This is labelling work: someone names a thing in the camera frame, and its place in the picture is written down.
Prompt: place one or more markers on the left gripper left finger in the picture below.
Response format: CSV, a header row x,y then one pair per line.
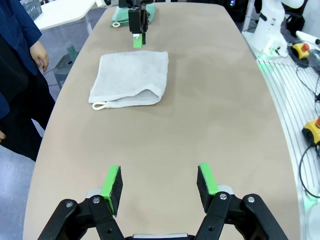
x,y
112,190

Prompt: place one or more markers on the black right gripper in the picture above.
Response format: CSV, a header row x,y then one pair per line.
x,y
137,20

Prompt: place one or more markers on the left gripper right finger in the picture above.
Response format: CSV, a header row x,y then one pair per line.
x,y
207,185

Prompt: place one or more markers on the green microfibre towel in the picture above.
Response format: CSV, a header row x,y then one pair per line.
x,y
118,16

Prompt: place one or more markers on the white terry towel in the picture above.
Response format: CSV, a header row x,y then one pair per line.
x,y
130,75

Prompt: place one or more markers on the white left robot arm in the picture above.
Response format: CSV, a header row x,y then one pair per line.
x,y
312,220

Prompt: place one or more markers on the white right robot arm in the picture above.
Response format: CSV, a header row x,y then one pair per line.
x,y
271,25

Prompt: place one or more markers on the gray plastic basket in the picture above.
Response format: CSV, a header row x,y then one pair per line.
x,y
30,8

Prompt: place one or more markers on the person's left hand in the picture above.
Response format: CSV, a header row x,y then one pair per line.
x,y
40,56

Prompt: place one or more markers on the person's right hand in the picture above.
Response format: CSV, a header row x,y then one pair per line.
x,y
1,136

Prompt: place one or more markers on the white table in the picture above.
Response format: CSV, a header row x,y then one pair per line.
x,y
65,15

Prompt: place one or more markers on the dark gray plastic stool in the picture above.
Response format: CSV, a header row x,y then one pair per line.
x,y
63,72

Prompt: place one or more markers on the black computer equipment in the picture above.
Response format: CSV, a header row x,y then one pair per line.
x,y
237,12

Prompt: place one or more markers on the white table leg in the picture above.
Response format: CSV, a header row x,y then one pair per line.
x,y
248,12

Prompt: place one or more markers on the white slotted robot platform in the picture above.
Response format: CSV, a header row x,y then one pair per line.
x,y
287,100

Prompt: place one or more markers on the yellow emergency stop button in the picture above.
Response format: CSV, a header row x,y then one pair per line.
x,y
312,132
301,50

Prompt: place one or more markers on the person in navy jacket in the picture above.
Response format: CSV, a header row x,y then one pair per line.
x,y
15,37

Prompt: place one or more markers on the white cylindrical device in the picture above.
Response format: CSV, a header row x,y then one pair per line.
x,y
308,37

